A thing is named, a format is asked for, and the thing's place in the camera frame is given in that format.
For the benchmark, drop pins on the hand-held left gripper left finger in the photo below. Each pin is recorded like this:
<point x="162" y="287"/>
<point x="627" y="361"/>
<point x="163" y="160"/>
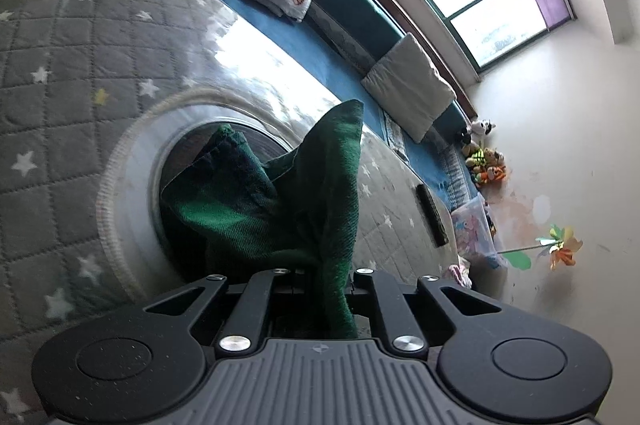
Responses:
<point x="290" y="282"/>

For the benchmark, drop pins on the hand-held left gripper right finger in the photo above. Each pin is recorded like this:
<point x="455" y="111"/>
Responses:
<point x="362" y="282"/>

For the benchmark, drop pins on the green plaid pants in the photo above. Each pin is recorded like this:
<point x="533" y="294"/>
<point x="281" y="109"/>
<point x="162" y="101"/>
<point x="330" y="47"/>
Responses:
<point x="230" y="215"/>

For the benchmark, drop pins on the pink fluffy headband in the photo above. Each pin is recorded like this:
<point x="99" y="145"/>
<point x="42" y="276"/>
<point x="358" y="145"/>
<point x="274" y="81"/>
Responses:
<point x="459" y="274"/>

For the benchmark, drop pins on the black remote control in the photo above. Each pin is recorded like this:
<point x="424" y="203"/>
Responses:
<point x="432" y="215"/>

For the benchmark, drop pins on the clear plastic storage box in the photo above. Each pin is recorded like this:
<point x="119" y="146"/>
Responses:
<point x="472" y="230"/>

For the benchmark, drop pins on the orange fox plush toy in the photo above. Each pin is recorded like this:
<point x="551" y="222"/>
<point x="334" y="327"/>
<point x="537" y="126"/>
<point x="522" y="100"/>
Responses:
<point x="491" y="175"/>

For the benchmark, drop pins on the brown bear plush toy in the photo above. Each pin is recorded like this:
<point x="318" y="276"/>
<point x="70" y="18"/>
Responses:
<point x="482" y="156"/>

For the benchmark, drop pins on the cow plush toy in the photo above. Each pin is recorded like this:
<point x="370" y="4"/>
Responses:
<point x="479" y="131"/>

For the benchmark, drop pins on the colourful paper pinwheel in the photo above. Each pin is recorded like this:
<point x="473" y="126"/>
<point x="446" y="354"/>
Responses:
<point x="562" y="250"/>

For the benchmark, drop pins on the plain beige pillow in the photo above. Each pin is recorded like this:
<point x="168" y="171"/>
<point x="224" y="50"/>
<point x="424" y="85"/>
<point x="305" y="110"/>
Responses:
<point x="410" y="85"/>

